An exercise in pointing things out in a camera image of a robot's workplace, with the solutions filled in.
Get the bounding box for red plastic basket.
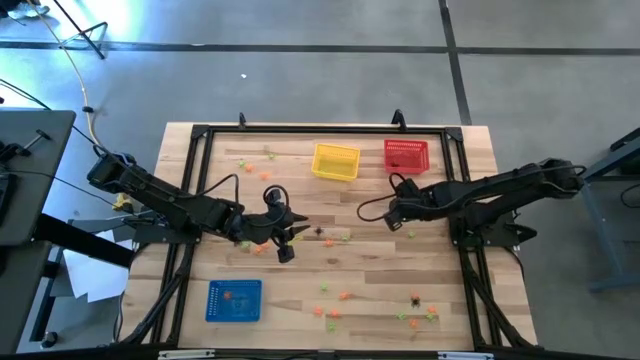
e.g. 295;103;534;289
383;138;431;175

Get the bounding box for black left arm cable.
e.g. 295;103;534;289
192;172;292;214

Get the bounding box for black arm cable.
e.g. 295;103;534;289
192;172;292;214
356;172;409;224

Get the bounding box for yellow floor cable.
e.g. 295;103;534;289
27;0;132;211

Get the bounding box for blue plastic basket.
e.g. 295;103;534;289
204;278;264;324

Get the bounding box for black clamp handle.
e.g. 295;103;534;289
0;128;53;161

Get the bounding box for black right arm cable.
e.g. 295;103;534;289
356;172;409;224

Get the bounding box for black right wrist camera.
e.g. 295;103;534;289
397;177;422;200

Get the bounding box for yellow plastic basket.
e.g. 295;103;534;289
310;143;362;182

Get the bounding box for white label strip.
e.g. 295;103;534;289
438;351;495;360
158;349;216;360

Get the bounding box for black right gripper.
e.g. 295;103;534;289
382;192;426;233

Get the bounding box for dark grey desk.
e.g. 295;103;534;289
0;108;136;357

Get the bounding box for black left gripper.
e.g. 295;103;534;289
231;208;312;245

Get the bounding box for black aluminium table frame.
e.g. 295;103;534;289
119;108;540;351

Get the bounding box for white paper sheets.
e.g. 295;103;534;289
63;229;135;304

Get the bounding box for grey metal table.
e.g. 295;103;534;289
582;127;640;294

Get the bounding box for black tripod stand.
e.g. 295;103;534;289
52;0;109;60

